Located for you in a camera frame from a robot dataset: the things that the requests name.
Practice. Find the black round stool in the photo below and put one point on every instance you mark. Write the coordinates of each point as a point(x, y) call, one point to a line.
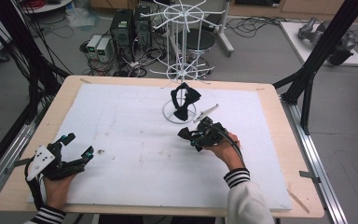
point(199, 39)

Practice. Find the clear plastic bag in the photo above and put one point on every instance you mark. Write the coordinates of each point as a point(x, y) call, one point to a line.
point(82, 17)

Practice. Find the white-legged wooden desk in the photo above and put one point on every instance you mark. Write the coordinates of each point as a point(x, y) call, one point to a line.
point(225, 37)

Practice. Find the metal table clamp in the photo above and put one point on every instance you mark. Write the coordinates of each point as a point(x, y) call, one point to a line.
point(17, 164)
point(310, 176)

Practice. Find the black metal frame post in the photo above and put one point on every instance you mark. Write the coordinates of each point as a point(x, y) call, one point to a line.
point(21, 56)
point(317, 56)

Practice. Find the person's left hand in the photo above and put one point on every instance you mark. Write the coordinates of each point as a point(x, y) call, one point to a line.
point(56, 193)

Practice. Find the grey robot on stand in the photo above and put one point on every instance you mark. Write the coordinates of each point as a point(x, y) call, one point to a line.
point(326, 34)

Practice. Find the white bench power supply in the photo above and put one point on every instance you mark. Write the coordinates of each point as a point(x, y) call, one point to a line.
point(104, 49)
point(93, 46)

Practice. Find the black computer tower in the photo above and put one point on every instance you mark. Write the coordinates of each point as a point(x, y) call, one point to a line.
point(143, 26)
point(122, 34)

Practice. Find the aluminium rail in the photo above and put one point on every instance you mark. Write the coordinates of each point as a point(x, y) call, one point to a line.
point(3, 165)
point(320, 155)

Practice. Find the white base board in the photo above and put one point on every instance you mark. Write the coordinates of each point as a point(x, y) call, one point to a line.
point(298, 43)

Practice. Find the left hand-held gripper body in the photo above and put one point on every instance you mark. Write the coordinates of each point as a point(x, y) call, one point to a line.
point(42, 160)

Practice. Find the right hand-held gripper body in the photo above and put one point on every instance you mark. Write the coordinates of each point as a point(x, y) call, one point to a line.
point(213, 137)

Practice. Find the white foam board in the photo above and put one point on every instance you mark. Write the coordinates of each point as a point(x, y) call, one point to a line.
point(136, 149)

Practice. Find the person's right hand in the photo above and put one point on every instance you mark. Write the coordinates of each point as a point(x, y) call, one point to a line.
point(230, 154)

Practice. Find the thin wooden stick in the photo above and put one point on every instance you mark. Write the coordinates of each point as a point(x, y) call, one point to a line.
point(298, 201)

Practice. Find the black bow tie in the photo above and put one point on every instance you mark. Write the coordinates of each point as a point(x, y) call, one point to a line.
point(185, 133)
point(192, 95)

